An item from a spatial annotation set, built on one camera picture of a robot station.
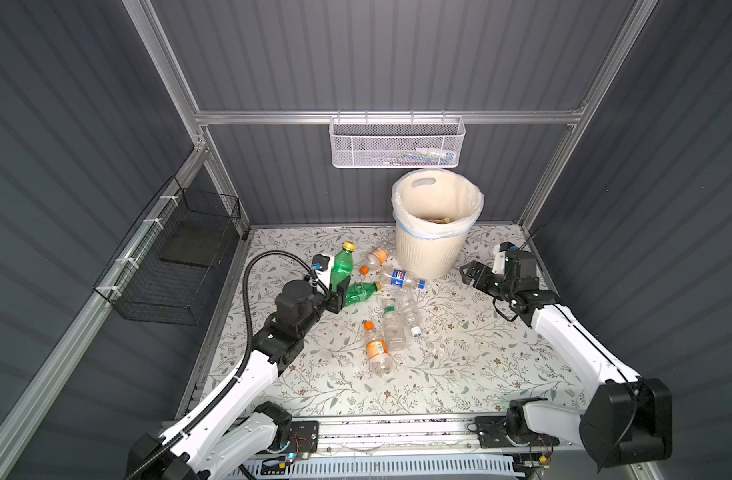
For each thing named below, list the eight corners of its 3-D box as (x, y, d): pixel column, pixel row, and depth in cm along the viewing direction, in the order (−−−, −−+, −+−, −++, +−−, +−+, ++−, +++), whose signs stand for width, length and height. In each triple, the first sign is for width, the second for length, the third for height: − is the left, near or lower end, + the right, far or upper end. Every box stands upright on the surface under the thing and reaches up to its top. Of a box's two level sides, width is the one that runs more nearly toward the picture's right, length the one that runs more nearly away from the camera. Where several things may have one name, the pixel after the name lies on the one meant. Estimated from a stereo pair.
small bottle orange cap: (358, 269, 109) (358, 260, 105) (359, 256, 113) (358, 248, 109) (387, 269, 109) (387, 260, 105) (386, 256, 113) (387, 248, 109)
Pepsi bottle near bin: (377, 287, 103) (378, 279, 100) (379, 276, 106) (379, 267, 103) (424, 292, 102) (426, 284, 98) (424, 281, 105) (426, 273, 101)
